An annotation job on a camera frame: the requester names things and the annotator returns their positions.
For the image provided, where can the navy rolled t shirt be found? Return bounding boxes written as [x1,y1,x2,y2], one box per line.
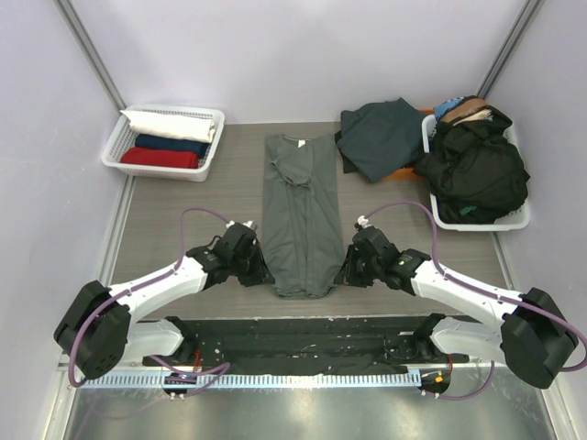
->
[135,134,210,158]

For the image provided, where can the aluminium frame post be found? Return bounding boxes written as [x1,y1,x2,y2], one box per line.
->
[53,0,127,110]
[477,0,545,98]

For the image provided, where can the dark teal t shirt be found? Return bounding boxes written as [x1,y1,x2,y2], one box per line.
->
[335,98,426,183]

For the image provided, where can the black clothes pile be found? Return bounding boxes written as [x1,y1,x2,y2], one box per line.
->
[414,104,530,224]

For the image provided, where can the white rolled t shirt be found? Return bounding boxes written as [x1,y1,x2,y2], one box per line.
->
[120,110,216,143]

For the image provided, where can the slotted white cable duct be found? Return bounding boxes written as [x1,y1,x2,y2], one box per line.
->
[85,369,421,390]

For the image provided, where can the left aluminium frame post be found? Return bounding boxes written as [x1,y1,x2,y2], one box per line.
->
[53,0,127,110]

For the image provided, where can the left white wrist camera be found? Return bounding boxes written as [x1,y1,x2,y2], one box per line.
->
[226,220,258,235]

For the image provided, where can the grey t shirt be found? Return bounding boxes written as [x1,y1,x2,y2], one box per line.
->
[261,135,345,299]

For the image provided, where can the red rolled t shirt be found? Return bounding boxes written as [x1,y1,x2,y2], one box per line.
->
[120,147,199,169]

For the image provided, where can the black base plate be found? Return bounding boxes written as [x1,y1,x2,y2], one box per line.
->
[165,316,469,376]

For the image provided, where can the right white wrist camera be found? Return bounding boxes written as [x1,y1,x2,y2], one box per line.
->
[354,215,371,231]

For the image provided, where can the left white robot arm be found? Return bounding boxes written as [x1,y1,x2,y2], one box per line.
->
[54,222,274,380]

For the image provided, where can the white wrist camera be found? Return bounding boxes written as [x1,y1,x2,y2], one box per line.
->
[354,215,371,231]
[226,220,258,235]

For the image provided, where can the right aluminium frame post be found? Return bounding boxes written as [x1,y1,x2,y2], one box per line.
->
[477,0,545,98]

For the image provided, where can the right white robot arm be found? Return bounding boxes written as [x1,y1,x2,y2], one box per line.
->
[335,226,579,390]

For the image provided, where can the blue and tan clothes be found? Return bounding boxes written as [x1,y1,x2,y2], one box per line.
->
[433,95,488,124]

